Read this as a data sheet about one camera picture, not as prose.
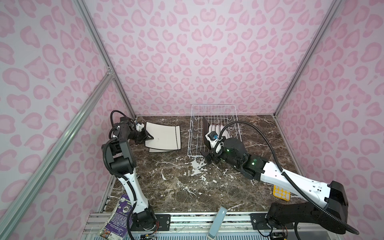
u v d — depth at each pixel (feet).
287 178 1.49
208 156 2.09
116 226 2.31
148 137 3.03
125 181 1.89
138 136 2.82
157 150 3.12
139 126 3.06
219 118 3.85
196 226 2.37
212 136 1.96
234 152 1.73
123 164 1.86
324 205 1.34
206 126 2.90
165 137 3.50
